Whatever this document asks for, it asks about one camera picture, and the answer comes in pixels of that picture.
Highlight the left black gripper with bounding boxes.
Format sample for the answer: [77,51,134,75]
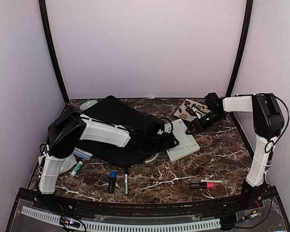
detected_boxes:
[144,132,179,153]

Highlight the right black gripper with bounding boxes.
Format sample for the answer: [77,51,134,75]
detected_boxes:
[186,111,225,134]

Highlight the pale green notebook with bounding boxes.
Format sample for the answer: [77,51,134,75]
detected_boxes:
[167,119,200,162]

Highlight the black student backpack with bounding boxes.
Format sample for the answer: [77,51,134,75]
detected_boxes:
[76,95,172,168]

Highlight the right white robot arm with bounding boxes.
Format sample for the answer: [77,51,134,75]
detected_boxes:
[186,93,289,210]

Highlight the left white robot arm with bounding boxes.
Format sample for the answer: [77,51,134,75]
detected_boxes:
[37,114,179,211]

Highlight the sticky notes in plastic bag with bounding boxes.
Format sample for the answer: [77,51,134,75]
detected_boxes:
[38,154,77,175]

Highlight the floral square plate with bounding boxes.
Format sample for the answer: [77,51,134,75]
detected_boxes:
[174,99,210,122]

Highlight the thin white green pen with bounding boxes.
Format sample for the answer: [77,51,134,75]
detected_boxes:
[200,179,228,184]

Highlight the blue cap white pen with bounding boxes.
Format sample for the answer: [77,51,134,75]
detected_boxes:
[124,167,129,196]

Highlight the pink cap black highlighter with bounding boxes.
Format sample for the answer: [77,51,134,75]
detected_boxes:
[189,182,215,189]

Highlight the blue cap black highlighter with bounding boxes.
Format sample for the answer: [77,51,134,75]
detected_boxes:
[108,170,117,194]

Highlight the pale green ceramic bowl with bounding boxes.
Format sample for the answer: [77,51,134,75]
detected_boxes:
[79,100,98,111]

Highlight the dog picture book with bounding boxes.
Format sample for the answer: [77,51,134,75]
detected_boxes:
[73,147,93,160]

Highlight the white green glue stick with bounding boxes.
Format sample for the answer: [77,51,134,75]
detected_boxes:
[71,161,83,176]

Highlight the small green circuit board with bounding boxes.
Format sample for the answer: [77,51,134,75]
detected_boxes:
[59,217,81,229]

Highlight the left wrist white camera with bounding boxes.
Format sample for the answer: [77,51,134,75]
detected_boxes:
[158,122,174,134]

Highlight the wrist white camera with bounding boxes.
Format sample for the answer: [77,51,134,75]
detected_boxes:
[158,122,174,134]
[185,106,203,118]

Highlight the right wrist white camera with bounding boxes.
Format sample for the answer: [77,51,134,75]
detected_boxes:
[185,106,203,118]

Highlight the black front table rail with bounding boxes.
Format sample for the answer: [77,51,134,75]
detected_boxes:
[35,193,258,218]

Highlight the left black frame post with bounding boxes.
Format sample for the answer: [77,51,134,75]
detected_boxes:
[38,0,70,104]

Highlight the black frame post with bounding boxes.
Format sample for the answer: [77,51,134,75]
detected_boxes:
[38,0,70,104]
[225,0,254,97]

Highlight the white slotted cable duct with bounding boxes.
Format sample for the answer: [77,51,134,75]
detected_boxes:
[20,206,221,232]

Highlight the right black frame post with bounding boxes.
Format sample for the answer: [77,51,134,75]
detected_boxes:
[225,0,254,97]

